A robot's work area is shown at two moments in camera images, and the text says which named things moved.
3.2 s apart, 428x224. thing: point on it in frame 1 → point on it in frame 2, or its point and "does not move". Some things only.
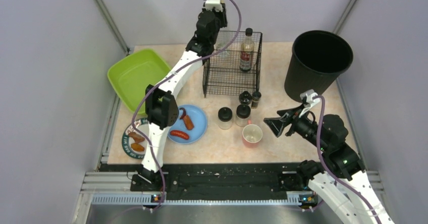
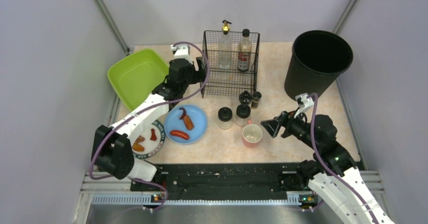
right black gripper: [289, 123] does not move
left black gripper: [220, 16] → [200, 66]
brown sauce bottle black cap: [247, 50] does not move
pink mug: [252, 134] does not move
